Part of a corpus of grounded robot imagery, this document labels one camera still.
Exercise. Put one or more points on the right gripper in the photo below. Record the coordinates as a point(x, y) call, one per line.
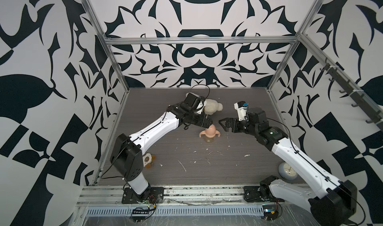
point(235, 120)

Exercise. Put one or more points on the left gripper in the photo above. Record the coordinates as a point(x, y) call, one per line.
point(207, 122)

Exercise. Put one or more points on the clear baby bottle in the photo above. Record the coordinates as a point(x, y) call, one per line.
point(208, 139)

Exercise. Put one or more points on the pink bottle cap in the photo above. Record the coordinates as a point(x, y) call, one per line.
point(211, 131)

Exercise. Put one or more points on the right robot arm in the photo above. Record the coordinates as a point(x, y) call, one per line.
point(331, 201)

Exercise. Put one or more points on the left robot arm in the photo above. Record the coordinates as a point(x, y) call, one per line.
point(128, 151)

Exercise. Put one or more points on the white plush dog toy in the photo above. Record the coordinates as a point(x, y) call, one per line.
point(211, 106)

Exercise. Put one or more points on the brown white small toy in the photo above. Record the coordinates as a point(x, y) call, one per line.
point(148, 159)

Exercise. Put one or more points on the grey alarm clock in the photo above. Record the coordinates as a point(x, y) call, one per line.
point(287, 172)

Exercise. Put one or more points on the right electronics board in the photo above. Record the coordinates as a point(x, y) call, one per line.
point(271, 212)

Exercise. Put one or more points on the electronics board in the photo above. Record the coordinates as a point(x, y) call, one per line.
point(140, 214)
point(271, 212)

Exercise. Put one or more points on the left electronics board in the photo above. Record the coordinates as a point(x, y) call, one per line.
point(140, 214)

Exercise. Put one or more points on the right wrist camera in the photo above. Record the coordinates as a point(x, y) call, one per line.
point(241, 107)

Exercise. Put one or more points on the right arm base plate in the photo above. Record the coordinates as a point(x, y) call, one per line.
point(259, 194)

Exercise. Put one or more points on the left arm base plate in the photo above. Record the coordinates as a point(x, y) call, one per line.
point(151, 195)

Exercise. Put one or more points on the black wall hook rail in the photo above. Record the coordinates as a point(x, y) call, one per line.
point(350, 89)

